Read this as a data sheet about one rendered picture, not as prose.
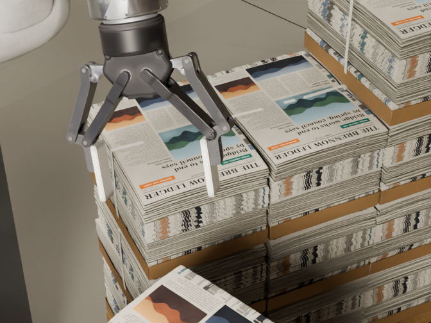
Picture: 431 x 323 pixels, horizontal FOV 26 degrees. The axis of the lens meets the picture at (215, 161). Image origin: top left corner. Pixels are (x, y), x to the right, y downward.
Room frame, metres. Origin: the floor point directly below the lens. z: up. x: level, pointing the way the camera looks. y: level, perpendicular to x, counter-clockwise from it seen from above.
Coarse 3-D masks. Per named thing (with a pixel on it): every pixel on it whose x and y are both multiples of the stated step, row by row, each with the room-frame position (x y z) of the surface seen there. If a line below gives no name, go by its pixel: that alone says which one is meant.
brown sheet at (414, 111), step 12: (312, 48) 1.95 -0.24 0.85; (324, 60) 1.90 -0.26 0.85; (336, 60) 1.86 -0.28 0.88; (336, 72) 1.85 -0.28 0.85; (348, 72) 1.81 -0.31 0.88; (348, 84) 1.80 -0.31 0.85; (360, 84) 1.76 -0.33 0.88; (360, 96) 1.76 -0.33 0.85; (372, 96) 1.72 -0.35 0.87; (372, 108) 1.71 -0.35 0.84; (384, 108) 1.67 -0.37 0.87; (408, 108) 1.67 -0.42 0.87; (420, 108) 1.68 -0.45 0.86; (384, 120) 1.67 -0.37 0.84; (396, 120) 1.66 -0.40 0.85; (408, 120) 1.67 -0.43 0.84
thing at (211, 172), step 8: (208, 152) 0.84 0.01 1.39; (208, 160) 0.84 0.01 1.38; (208, 168) 0.83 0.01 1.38; (216, 168) 0.85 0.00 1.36; (208, 176) 0.83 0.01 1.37; (216, 176) 0.85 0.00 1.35; (208, 184) 0.83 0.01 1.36; (216, 184) 0.84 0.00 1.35; (208, 192) 0.82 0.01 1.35; (216, 192) 0.83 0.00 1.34
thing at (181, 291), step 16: (176, 272) 1.01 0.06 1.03; (192, 272) 1.01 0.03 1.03; (160, 288) 0.97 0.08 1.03; (176, 288) 0.97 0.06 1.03; (192, 288) 0.97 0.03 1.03; (208, 288) 0.97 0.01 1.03; (128, 304) 0.94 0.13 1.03; (144, 304) 0.94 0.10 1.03; (160, 304) 0.94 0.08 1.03; (176, 304) 0.94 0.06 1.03; (192, 304) 0.94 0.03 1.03; (208, 304) 0.94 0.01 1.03; (224, 304) 0.94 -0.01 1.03; (240, 304) 0.94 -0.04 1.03; (112, 320) 0.91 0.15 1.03; (128, 320) 0.91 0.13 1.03; (144, 320) 0.91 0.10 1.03; (160, 320) 0.91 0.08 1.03; (176, 320) 0.91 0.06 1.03; (192, 320) 0.91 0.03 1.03; (208, 320) 0.91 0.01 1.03; (224, 320) 0.91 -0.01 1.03; (240, 320) 0.91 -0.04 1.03; (256, 320) 0.91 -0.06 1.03
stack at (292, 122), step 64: (256, 64) 1.92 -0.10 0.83; (320, 64) 1.94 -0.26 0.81; (128, 128) 1.66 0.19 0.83; (192, 128) 1.66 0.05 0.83; (256, 128) 1.66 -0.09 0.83; (320, 128) 1.66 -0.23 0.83; (384, 128) 1.66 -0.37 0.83; (128, 192) 1.50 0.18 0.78; (192, 192) 1.45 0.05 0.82; (256, 192) 1.51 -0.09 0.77; (320, 192) 1.59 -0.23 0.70; (128, 256) 1.53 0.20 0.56; (256, 256) 1.52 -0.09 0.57; (320, 256) 1.59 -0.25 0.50; (384, 256) 1.67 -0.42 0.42; (320, 320) 1.60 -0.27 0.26
